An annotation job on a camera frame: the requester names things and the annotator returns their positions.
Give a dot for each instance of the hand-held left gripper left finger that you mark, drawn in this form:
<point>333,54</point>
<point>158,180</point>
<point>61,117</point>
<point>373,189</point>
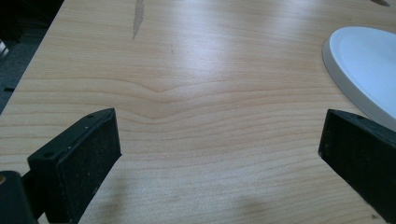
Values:
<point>81,161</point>

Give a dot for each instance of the white hook stand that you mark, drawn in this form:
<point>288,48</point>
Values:
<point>364,68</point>

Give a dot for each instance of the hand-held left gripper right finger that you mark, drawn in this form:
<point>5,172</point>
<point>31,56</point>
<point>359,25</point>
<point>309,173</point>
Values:
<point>361,158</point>

